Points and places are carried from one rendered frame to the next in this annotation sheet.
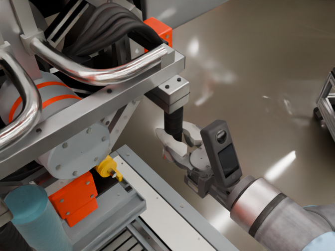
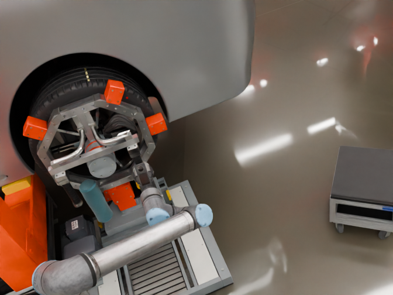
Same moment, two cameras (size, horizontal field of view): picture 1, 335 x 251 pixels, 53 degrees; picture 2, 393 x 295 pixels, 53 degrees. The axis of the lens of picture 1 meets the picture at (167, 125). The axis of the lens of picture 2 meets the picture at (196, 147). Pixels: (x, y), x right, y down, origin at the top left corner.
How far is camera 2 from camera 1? 1.39 m
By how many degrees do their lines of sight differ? 26
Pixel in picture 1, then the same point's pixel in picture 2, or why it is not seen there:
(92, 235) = (142, 226)
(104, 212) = not seen: hidden behind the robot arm
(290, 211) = (152, 199)
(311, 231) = (152, 206)
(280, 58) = (344, 131)
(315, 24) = not seen: outside the picture
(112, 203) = not seen: hidden behind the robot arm
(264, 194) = (148, 192)
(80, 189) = (123, 191)
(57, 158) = (92, 168)
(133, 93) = (114, 148)
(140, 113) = (211, 161)
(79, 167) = (102, 174)
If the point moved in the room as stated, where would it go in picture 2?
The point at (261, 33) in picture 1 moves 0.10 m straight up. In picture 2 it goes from (341, 107) to (341, 96)
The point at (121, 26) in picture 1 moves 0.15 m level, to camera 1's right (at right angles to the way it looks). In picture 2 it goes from (115, 124) to (142, 127)
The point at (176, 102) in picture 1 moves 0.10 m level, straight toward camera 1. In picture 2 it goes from (133, 154) to (120, 169)
